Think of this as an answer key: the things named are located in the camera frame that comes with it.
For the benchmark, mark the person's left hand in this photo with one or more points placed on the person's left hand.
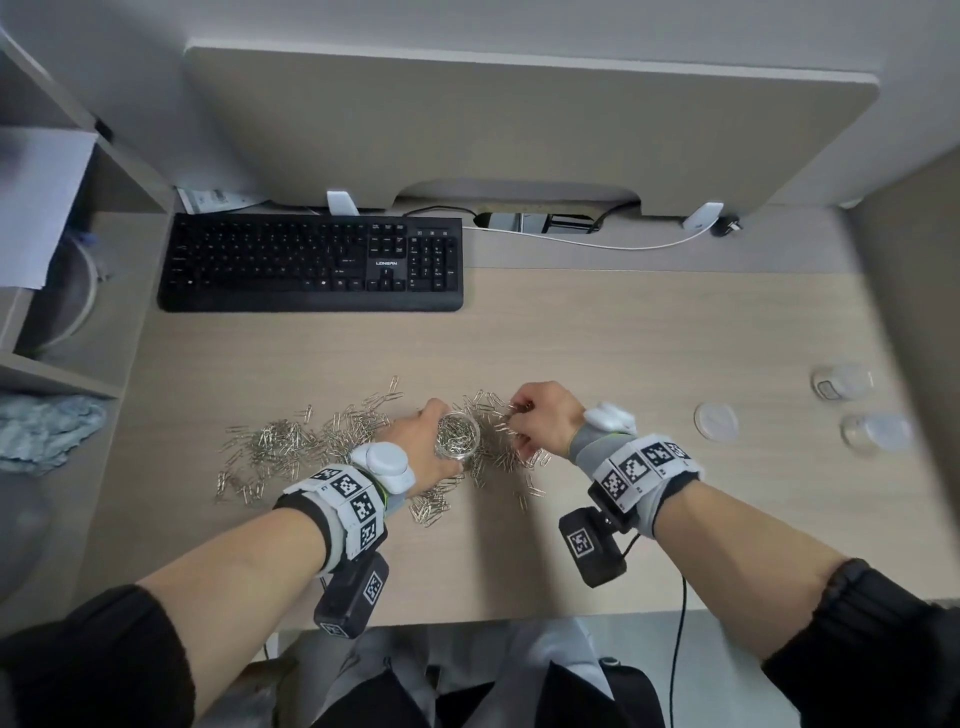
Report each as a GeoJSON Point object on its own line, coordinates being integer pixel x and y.
{"type": "Point", "coordinates": [409, 450]}

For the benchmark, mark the person's right hand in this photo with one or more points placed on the person's right hand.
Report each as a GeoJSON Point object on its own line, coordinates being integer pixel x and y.
{"type": "Point", "coordinates": [547, 420]}

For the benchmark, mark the pile of silver paper clips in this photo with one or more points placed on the pile of silver paper clips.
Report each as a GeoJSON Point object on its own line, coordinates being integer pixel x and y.
{"type": "Point", "coordinates": [285, 442]}

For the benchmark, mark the clear jar with label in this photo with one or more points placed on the clear jar with label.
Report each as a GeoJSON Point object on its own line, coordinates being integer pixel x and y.
{"type": "Point", "coordinates": [844, 382]}

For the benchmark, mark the person's left forearm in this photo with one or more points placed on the person's left forearm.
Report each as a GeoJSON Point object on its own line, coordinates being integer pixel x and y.
{"type": "Point", "coordinates": [240, 592]}

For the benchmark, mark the person's right forearm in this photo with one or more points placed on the person's right forearm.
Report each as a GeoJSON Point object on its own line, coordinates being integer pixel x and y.
{"type": "Point", "coordinates": [742, 555]}

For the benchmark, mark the person's grey trousers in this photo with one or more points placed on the person's grey trousers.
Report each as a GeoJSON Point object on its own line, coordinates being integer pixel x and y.
{"type": "Point", "coordinates": [480, 652]}

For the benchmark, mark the white round tracker puck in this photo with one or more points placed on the white round tracker puck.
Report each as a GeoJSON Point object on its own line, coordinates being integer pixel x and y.
{"type": "Point", "coordinates": [382, 465]}
{"type": "Point", "coordinates": [609, 418]}

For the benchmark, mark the grey marker wristband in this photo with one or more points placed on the grey marker wristband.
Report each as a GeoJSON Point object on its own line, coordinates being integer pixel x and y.
{"type": "Point", "coordinates": [641, 469]}
{"type": "Point", "coordinates": [345, 502]}

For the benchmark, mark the black keyboard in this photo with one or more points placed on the black keyboard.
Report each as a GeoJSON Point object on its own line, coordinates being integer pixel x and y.
{"type": "Point", "coordinates": [277, 262]}

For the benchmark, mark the black plug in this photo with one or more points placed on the black plug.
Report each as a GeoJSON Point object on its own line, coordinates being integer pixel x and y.
{"type": "Point", "coordinates": [726, 226]}

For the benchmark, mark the beige desk divider panel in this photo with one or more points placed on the beige desk divider panel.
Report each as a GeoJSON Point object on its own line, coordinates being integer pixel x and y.
{"type": "Point", "coordinates": [525, 120]}

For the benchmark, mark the white printed paper slip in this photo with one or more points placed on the white printed paper slip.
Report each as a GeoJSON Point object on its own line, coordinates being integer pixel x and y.
{"type": "Point", "coordinates": [214, 200]}

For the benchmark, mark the white coiled tube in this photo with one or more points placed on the white coiled tube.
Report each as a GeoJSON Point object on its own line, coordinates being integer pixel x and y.
{"type": "Point", "coordinates": [94, 289]}

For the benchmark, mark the pale blue crumpled cloth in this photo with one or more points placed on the pale blue crumpled cloth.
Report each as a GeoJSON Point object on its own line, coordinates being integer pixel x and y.
{"type": "Point", "coordinates": [45, 431]}

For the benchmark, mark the black left sleeve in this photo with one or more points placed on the black left sleeve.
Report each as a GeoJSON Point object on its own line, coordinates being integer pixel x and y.
{"type": "Point", "coordinates": [82, 660]}

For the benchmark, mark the black sleeve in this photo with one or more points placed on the black sleeve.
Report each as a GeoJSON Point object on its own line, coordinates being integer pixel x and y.
{"type": "Point", "coordinates": [82, 660]}
{"type": "Point", "coordinates": [877, 652]}

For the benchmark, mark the beige side partition panel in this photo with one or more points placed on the beige side partition panel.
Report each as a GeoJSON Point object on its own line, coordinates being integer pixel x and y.
{"type": "Point", "coordinates": [922, 300]}

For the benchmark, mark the black right sleeve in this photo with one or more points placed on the black right sleeve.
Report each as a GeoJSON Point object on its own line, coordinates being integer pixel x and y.
{"type": "Point", "coordinates": [877, 652]}

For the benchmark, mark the white paper sheet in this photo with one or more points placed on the white paper sheet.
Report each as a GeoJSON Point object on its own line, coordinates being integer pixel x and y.
{"type": "Point", "coordinates": [41, 210]}

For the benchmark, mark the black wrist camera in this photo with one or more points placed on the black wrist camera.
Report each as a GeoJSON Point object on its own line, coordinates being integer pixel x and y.
{"type": "Point", "coordinates": [352, 596]}
{"type": "Point", "coordinates": [589, 547]}

